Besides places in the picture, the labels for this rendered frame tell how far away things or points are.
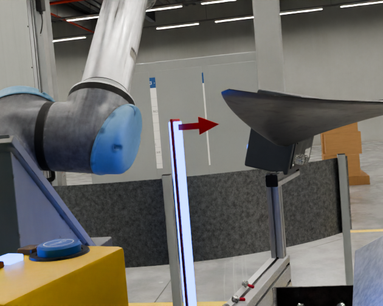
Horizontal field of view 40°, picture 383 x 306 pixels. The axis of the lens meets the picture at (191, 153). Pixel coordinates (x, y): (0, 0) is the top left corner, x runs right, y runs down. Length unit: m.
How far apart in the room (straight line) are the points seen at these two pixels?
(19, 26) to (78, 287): 2.34
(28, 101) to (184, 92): 5.94
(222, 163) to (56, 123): 5.94
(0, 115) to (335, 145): 8.06
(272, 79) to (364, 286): 4.36
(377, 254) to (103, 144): 0.42
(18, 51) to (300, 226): 1.62
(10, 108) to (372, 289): 0.60
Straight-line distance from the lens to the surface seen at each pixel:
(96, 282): 0.47
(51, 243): 0.51
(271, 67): 4.96
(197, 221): 2.42
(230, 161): 6.71
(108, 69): 0.90
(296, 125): 0.71
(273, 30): 5.01
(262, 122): 0.69
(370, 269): 0.66
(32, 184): 0.68
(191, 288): 0.73
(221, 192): 2.43
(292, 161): 1.26
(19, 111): 0.87
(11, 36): 2.67
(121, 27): 0.97
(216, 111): 6.71
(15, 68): 2.65
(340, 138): 8.76
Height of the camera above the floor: 1.18
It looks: 3 degrees down
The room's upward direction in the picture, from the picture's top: 5 degrees counter-clockwise
